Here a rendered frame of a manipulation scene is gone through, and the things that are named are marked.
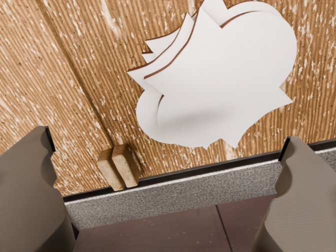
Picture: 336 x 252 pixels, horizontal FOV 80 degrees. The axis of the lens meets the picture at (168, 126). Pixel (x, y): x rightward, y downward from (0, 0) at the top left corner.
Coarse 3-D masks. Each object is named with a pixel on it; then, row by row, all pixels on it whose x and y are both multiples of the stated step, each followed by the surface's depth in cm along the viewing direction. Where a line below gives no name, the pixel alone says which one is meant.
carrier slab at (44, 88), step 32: (0, 0) 19; (32, 0) 19; (0, 32) 20; (32, 32) 20; (0, 64) 22; (32, 64) 22; (64, 64) 22; (0, 96) 24; (32, 96) 24; (64, 96) 24; (0, 128) 26; (32, 128) 26; (64, 128) 26; (96, 128) 26; (64, 160) 29; (96, 160) 29; (64, 192) 32
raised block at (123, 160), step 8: (120, 144) 27; (112, 152) 26; (120, 152) 26; (128, 152) 27; (120, 160) 25; (128, 160) 26; (120, 168) 26; (128, 168) 26; (136, 168) 29; (128, 176) 27; (136, 176) 28; (128, 184) 28; (136, 184) 28
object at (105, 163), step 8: (104, 152) 27; (104, 160) 26; (112, 160) 27; (104, 168) 26; (112, 168) 26; (104, 176) 27; (112, 176) 27; (120, 176) 28; (112, 184) 28; (120, 184) 28
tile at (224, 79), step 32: (192, 32) 16; (224, 32) 16; (256, 32) 16; (288, 32) 16; (192, 64) 17; (224, 64) 18; (256, 64) 18; (288, 64) 18; (192, 96) 19; (224, 96) 19; (256, 96) 19; (160, 128) 21; (192, 128) 21; (224, 128) 21
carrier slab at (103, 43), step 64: (64, 0) 19; (128, 0) 19; (192, 0) 19; (256, 0) 19; (320, 0) 19; (128, 64) 22; (320, 64) 22; (128, 128) 26; (256, 128) 26; (320, 128) 27
